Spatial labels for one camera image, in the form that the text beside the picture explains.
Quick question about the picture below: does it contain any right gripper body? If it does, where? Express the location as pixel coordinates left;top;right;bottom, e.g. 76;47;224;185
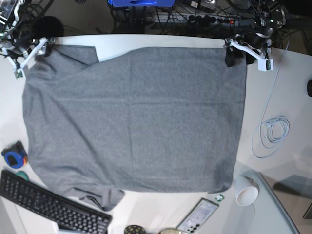
1;37;55;79

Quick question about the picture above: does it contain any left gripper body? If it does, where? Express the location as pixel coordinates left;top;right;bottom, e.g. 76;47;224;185
224;33;273;71

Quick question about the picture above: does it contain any grey t-shirt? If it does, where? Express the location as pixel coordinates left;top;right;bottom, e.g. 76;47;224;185
22;46;247;211

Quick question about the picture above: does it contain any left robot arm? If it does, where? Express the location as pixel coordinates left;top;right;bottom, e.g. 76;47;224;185
224;0;286;71

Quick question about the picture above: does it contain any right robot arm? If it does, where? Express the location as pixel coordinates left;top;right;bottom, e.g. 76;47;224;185
0;0;56;79

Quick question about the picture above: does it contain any black round object at edge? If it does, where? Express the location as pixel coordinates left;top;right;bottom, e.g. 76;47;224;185
307;80;312;97

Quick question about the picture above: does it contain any blue orange tape measure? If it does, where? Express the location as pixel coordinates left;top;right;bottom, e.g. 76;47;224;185
1;141;28;169

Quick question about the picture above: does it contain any blue box with hole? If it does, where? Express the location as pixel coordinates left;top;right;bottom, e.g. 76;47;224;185
108;0;176;7

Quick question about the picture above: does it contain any green round object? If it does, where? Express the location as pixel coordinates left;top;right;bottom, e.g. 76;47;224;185
16;171;29;181

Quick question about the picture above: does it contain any white paper cup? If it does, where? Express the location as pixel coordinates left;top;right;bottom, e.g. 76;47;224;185
233;175;259;206

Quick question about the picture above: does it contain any small green white chip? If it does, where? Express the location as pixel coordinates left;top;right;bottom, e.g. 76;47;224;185
215;194;225;202

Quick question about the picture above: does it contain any glass side table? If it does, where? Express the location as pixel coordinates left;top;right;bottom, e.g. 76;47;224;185
238;171;312;234

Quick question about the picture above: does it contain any black computer keyboard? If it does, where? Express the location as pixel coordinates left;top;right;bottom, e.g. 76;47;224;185
0;170;112;234

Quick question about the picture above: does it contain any smartphone in clear case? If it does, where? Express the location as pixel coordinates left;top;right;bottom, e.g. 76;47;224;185
177;198;219;234

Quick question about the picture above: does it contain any gold rimmed round tin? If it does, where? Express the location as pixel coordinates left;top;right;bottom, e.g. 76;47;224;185
158;228;182;234

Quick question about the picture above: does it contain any black gold dotted round object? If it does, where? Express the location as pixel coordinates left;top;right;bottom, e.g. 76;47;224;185
124;225;146;234

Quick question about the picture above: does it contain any white coiled cable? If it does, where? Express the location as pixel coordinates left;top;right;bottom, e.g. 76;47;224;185
251;38;291;159

